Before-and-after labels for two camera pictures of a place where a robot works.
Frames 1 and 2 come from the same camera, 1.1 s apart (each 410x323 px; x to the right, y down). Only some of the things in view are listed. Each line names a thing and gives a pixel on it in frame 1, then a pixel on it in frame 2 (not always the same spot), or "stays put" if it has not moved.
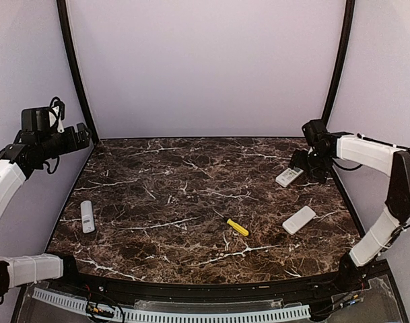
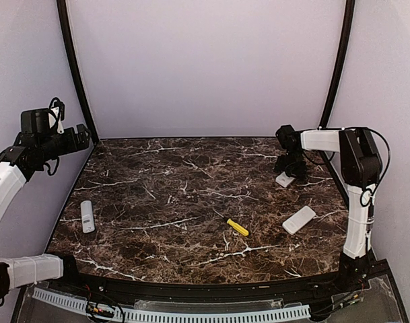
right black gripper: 298,159 -> 299,173
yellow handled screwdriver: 239,228 stays put
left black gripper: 83,140 stays put
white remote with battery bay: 288,175 stays put
